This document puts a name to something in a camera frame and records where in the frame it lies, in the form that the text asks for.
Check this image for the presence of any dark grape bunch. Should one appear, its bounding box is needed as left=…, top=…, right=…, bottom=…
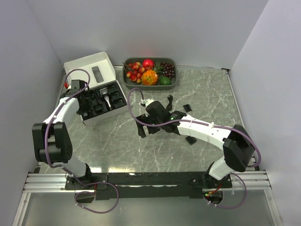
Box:
left=161, top=62, right=175, bottom=79

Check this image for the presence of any white hair clipper box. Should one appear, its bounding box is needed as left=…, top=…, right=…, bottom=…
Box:
left=64, top=51, right=127, bottom=126

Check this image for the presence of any black comb guard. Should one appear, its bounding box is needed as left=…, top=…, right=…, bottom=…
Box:
left=185, top=136, right=197, bottom=145
left=183, top=104, right=192, bottom=113

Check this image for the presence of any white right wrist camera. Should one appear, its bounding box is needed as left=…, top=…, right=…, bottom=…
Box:
left=140, top=98, right=154, bottom=107

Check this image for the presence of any green lime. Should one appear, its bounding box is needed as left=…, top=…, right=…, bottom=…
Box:
left=159, top=76, right=171, bottom=85

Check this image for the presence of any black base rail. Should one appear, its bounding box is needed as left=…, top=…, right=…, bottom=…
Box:
left=65, top=171, right=232, bottom=200

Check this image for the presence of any grey fruit tray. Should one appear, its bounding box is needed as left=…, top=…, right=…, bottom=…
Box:
left=122, top=57, right=178, bottom=90

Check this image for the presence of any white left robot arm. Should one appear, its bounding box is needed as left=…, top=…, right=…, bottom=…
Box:
left=32, top=80, right=93, bottom=189

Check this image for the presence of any silver hair clipper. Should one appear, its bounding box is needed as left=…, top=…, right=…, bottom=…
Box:
left=99, top=88, right=113, bottom=110

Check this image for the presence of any red apple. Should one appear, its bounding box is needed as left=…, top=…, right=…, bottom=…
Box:
left=143, top=59, right=155, bottom=69

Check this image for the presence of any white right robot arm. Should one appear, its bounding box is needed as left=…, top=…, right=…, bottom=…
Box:
left=135, top=99, right=255, bottom=188

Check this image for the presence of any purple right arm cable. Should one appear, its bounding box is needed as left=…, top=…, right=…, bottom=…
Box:
left=128, top=88, right=262, bottom=210

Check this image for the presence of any red yellow cherry bunch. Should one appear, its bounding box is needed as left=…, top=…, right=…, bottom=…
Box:
left=124, top=62, right=145, bottom=84

